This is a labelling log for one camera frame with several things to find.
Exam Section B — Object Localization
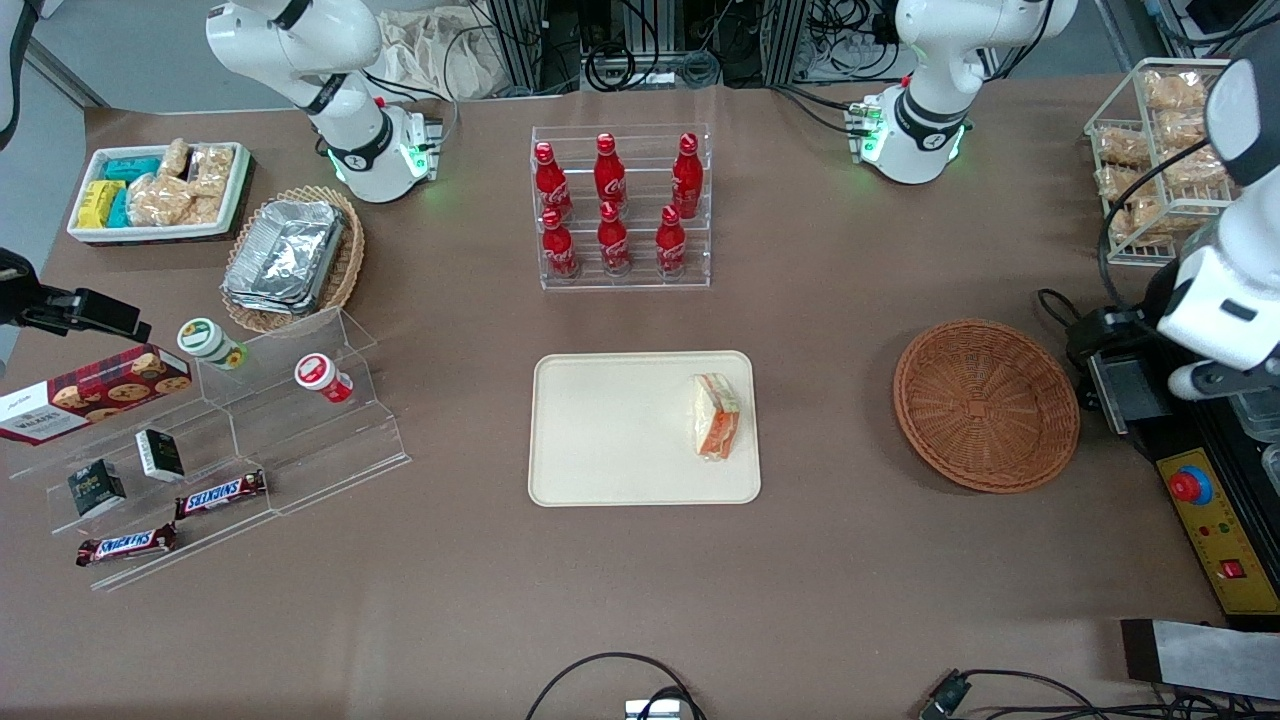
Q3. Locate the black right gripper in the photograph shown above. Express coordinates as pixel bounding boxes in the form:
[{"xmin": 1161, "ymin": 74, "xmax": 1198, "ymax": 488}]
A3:
[{"xmin": 0, "ymin": 248, "xmax": 153, "ymax": 344}]

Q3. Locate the clear acrylic stepped display stand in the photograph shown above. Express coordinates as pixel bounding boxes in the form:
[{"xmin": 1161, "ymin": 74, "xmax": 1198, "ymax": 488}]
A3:
[{"xmin": 8, "ymin": 307, "xmax": 412, "ymax": 593}]

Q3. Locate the brown round wicker basket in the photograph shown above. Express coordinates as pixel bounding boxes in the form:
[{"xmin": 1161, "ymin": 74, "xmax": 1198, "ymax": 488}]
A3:
[{"xmin": 892, "ymin": 318, "xmax": 1082, "ymax": 495}]

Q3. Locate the beige cloth bag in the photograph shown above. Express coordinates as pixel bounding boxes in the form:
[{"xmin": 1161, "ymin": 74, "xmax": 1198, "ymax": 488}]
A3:
[{"xmin": 375, "ymin": 8, "xmax": 516, "ymax": 101}]

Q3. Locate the black cable loop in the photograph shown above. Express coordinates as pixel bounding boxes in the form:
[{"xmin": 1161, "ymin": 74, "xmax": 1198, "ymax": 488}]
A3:
[{"xmin": 525, "ymin": 652, "xmax": 706, "ymax": 720}]

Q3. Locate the red cola bottle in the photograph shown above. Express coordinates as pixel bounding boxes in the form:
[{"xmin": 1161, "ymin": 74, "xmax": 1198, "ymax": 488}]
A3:
[
  {"xmin": 534, "ymin": 141, "xmax": 575, "ymax": 223},
  {"xmin": 541, "ymin": 207, "xmax": 580, "ymax": 279},
  {"xmin": 597, "ymin": 201, "xmax": 631, "ymax": 276},
  {"xmin": 594, "ymin": 133, "xmax": 628, "ymax": 211},
  {"xmin": 671, "ymin": 132, "xmax": 704, "ymax": 219},
  {"xmin": 655, "ymin": 205, "xmax": 688, "ymax": 276}
]

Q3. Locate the black cable connector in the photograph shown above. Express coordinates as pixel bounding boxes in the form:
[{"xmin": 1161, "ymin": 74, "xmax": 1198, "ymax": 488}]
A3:
[{"xmin": 920, "ymin": 675, "xmax": 971, "ymax": 720}]

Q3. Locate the triangular sandwich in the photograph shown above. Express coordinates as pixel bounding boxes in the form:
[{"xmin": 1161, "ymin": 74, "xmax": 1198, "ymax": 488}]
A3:
[{"xmin": 692, "ymin": 373, "xmax": 742, "ymax": 461}]

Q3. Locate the black box with gold lettering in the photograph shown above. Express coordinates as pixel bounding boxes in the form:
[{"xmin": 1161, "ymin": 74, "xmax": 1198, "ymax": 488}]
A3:
[{"xmin": 67, "ymin": 459, "xmax": 128, "ymax": 519}]

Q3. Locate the grey flat board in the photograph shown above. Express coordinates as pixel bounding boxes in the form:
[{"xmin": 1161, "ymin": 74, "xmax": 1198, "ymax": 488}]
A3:
[{"xmin": 1120, "ymin": 618, "xmax": 1280, "ymax": 701}]

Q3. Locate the black machine housing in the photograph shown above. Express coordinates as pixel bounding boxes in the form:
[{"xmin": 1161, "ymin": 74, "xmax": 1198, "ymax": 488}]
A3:
[{"xmin": 1078, "ymin": 300, "xmax": 1280, "ymax": 631}]

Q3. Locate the beige plastic serving tray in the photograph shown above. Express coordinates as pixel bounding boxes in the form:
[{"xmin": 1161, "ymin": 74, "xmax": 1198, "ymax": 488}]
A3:
[{"xmin": 528, "ymin": 350, "xmax": 762, "ymax": 508}]

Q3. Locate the light wicker basket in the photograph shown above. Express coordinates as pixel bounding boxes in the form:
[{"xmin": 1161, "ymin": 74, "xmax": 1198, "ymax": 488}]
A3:
[{"xmin": 220, "ymin": 184, "xmax": 366, "ymax": 336}]

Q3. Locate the red-lidded small cup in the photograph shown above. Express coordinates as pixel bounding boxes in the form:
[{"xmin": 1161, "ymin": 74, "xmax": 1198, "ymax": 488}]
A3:
[{"xmin": 294, "ymin": 353, "xmax": 354, "ymax": 405}]

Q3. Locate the black box with white side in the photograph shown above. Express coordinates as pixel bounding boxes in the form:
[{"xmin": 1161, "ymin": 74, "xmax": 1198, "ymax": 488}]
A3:
[{"xmin": 135, "ymin": 428, "xmax": 187, "ymax": 483}]

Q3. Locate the grey metal plate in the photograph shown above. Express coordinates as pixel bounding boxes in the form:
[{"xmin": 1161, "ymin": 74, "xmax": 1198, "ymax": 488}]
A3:
[{"xmin": 1088, "ymin": 352, "xmax": 1173, "ymax": 435}]

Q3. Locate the clear bag of fried snacks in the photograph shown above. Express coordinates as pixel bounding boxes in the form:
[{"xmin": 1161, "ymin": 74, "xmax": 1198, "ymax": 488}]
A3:
[
  {"xmin": 1097, "ymin": 127, "xmax": 1151, "ymax": 168},
  {"xmin": 1097, "ymin": 165, "xmax": 1156, "ymax": 206},
  {"xmin": 1160, "ymin": 145, "xmax": 1237, "ymax": 191},
  {"xmin": 1140, "ymin": 68, "xmax": 1209, "ymax": 111},
  {"xmin": 1110, "ymin": 197, "xmax": 1176, "ymax": 246},
  {"xmin": 1158, "ymin": 108, "xmax": 1217, "ymax": 149}
]

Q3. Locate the Snickers chocolate bar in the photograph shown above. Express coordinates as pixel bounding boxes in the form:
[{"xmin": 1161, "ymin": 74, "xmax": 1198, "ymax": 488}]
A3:
[
  {"xmin": 76, "ymin": 522, "xmax": 179, "ymax": 568},
  {"xmin": 174, "ymin": 470, "xmax": 268, "ymax": 520}
]

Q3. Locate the metal frame with cables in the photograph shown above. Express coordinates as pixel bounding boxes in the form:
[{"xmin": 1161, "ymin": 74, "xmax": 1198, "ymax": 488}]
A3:
[{"xmin": 480, "ymin": 0, "xmax": 901, "ymax": 93}]

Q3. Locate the red tartan Walkers cookie box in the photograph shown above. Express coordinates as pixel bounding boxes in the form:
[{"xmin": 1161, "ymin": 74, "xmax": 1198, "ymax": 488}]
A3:
[{"xmin": 0, "ymin": 343, "xmax": 193, "ymax": 447}]

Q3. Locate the green-lidded sunflower cup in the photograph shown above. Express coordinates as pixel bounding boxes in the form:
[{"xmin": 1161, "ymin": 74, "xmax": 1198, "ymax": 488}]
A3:
[{"xmin": 177, "ymin": 317, "xmax": 248, "ymax": 371}]

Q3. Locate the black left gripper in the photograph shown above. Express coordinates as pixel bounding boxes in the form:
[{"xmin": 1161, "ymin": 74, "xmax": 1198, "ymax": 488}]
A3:
[{"xmin": 1064, "ymin": 305, "xmax": 1161, "ymax": 367}]

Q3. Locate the yellow control panel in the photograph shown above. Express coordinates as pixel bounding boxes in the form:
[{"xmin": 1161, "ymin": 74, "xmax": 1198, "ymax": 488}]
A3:
[{"xmin": 1153, "ymin": 447, "xmax": 1280, "ymax": 617}]

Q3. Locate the clear plastic container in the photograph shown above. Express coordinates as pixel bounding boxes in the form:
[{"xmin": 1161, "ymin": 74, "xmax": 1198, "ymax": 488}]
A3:
[{"xmin": 1230, "ymin": 395, "xmax": 1280, "ymax": 443}]

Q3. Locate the white rectangular snack tray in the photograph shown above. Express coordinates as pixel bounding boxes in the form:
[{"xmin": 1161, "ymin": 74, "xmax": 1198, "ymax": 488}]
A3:
[{"xmin": 66, "ymin": 141, "xmax": 253, "ymax": 241}]

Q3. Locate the clear acrylic bottle rack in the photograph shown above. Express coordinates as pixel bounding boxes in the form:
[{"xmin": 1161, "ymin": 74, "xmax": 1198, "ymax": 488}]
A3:
[{"xmin": 530, "ymin": 123, "xmax": 713, "ymax": 292}]

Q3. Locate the aluminium foil container stack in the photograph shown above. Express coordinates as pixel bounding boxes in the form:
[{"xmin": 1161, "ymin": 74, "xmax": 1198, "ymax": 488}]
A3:
[{"xmin": 222, "ymin": 199, "xmax": 347, "ymax": 317}]

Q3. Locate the red emergency stop button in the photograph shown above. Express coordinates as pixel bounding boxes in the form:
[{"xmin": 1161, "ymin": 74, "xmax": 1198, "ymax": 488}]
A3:
[{"xmin": 1168, "ymin": 465, "xmax": 1214, "ymax": 507}]

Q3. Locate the yellow snack packet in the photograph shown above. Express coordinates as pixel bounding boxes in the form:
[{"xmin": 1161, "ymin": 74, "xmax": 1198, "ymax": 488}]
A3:
[{"xmin": 76, "ymin": 180, "xmax": 126, "ymax": 229}]

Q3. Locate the white wire rack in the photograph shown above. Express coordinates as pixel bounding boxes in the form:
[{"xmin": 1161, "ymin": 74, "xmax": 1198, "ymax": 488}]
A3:
[{"xmin": 1084, "ymin": 57, "xmax": 1261, "ymax": 269}]

